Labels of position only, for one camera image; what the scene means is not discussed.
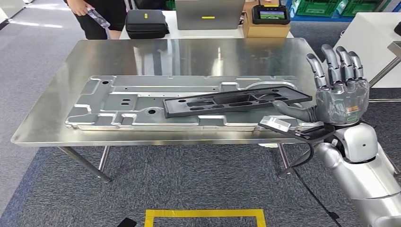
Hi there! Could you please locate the long white table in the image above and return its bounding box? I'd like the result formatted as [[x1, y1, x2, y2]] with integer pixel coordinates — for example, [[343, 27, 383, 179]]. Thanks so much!
[[119, 11, 295, 40]]

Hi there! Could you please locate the person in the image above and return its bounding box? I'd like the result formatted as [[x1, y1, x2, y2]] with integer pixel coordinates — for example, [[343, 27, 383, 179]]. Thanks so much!
[[64, 0, 128, 40]]

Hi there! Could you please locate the black camera cable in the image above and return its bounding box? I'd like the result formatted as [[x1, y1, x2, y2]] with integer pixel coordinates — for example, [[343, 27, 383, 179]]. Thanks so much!
[[283, 142, 342, 221]]

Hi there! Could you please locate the small steel side table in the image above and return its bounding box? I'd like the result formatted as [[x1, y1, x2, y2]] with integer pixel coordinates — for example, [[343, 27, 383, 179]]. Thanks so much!
[[368, 41, 401, 103]]

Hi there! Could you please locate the white cabinet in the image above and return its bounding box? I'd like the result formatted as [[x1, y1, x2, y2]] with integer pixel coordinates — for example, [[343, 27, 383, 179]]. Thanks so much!
[[0, 0, 26, 19]]

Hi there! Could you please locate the black plastic panel part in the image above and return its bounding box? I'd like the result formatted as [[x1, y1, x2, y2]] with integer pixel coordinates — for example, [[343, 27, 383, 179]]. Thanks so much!
[[163, 86, 313, 119]]

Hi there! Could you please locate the stainless steel workbench table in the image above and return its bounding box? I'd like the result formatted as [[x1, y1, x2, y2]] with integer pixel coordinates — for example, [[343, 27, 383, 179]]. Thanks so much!
[[11, 37, 325, 184]]

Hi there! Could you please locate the brown cardboard box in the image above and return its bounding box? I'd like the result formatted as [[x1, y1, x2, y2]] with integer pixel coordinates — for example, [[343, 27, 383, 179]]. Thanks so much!
[[242, 1, 291, 39]]

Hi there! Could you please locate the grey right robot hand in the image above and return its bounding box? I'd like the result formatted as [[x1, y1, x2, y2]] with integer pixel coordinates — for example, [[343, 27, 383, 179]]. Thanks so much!
[[271, 44, 370, 126]]

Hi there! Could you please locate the black zip case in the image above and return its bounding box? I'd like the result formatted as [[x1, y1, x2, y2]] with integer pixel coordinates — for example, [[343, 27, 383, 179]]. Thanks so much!
[[125, 9, 170, 40]]

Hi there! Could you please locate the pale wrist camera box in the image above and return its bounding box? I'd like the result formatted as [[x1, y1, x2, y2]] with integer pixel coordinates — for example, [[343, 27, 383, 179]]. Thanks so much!
[[258, 115, 336, 145]]

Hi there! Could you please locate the black left robot foot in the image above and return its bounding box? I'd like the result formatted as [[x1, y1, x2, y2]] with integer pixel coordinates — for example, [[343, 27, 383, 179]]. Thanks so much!
[[117, 218, 138, 227]]

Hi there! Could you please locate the person's hand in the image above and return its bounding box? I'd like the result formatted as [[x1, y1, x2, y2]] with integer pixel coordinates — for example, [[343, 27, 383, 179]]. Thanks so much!
[[66, 0, 95, 17]]

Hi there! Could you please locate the green plastic crate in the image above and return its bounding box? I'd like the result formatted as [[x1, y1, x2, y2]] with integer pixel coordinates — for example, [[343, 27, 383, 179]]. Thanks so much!
[[341, 0, 392, 17], [296, 0, 342, 17]]

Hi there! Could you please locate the yellow floor tape square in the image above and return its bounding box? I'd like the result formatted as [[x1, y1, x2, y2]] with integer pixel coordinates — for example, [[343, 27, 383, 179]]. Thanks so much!
[[144, 209, 267, 227]]

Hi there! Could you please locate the black controller with screen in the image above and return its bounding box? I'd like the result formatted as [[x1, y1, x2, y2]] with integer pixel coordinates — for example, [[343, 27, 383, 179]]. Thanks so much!
[[251, 0, 291, 26]]

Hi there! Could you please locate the grey laptop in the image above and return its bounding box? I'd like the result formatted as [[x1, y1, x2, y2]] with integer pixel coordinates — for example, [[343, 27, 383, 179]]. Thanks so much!
[[174, 0, 245, 31]]

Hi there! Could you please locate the patterned clear strip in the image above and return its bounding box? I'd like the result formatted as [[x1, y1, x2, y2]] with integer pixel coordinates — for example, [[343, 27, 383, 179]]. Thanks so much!
[[86, 8, 111, 29]]

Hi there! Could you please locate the large stamped metal plate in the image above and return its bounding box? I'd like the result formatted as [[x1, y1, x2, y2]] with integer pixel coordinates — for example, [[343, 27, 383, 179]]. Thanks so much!
[[65, 74, 323, 132]]

